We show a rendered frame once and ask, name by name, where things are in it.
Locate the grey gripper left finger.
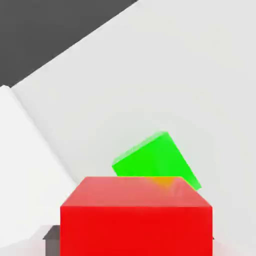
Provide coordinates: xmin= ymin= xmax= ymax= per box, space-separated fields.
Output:
xmin=27 ymin=224 xmax=61 ymax=256

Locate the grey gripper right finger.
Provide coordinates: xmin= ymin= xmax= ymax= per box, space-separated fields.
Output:
xmin=211 ymin=235 xmax=231 ymax=256

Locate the small red cube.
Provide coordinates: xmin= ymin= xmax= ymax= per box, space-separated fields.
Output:
xmin=59 ymin=176 xmax=213 ymax=256

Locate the small green cube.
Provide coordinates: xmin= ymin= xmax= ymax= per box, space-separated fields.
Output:
xmin=111 ymin=130 xmax=203 ymax=191

